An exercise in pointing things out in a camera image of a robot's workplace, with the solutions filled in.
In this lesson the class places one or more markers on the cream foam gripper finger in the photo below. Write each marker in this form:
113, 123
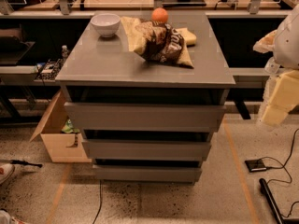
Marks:
281, 96

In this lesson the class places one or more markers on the grey top drawer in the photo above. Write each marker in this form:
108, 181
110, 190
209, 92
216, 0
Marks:
144, 117

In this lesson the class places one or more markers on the grey drawer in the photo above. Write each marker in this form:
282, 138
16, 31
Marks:
150, 151
147, 174
144, 117

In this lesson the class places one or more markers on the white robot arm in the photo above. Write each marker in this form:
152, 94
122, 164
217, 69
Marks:
284, 44

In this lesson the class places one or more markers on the grey middle drawer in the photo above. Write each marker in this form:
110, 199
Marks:
150, 151

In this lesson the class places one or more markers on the grey drawer cabinet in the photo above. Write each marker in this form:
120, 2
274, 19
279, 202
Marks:
92, 50

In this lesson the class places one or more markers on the grey bottom drawer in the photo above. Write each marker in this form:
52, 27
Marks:
147, 174

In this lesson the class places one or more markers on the grey long shelf bench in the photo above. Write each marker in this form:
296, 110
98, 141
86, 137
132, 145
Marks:
249, 75

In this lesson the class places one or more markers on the black floor device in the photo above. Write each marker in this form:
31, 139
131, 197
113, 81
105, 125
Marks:
255, 165

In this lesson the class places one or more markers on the black metal floor bar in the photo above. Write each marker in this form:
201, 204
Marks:
266, 192

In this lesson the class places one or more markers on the yellow sponge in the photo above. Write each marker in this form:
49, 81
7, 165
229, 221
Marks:
188, 36

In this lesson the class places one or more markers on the brown chip bag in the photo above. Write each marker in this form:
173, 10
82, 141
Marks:
156, 41

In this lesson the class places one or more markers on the orange fruit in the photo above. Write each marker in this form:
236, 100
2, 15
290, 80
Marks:
159, 14

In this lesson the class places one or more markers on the white ceramic bowl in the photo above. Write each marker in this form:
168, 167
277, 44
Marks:
106, 25

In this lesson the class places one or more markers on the green packet in box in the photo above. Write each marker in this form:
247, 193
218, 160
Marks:
69, 128

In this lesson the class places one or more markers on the small plastic bottle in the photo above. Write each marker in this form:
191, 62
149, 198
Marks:
65, 52

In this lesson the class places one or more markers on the cardboard box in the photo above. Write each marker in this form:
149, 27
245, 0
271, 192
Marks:
61, 146

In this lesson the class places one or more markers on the tray of small parts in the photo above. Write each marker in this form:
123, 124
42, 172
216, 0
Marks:
49, 70

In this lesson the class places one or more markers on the white sneaker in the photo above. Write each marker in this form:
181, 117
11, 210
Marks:
6, 170

